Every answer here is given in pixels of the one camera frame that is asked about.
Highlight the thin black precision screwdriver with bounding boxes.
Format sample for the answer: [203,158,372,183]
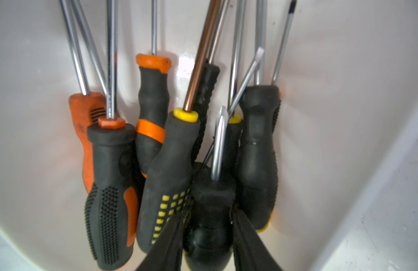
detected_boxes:
[201,0,298,170]

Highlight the black orange-band screwdriver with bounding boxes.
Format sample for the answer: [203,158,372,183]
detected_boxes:
[136,1,172,177]

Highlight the stubby black yellow screwdriver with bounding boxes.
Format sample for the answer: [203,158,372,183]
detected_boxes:
[184,106,236,271]

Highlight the long yellow-dotted flathead screwdriver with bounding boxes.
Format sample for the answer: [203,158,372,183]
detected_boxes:
[137,1,221,253]

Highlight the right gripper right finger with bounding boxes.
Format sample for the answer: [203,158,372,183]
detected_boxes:
[233,208,282,271]

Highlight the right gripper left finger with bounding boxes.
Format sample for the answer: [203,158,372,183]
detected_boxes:
[136,213,185,271]

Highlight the black ribbed screwdriver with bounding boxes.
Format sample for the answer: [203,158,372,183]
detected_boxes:
[191,0,230,163]

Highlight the white plastic storage box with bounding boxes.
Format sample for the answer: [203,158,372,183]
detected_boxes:
[0,1,418,271]

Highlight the black orange hex-collar screwdriver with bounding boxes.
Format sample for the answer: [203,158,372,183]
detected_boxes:
[85,1,139,271]

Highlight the black yellow-end screwdriver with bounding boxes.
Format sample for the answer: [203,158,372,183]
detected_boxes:
[235,0,282,234]

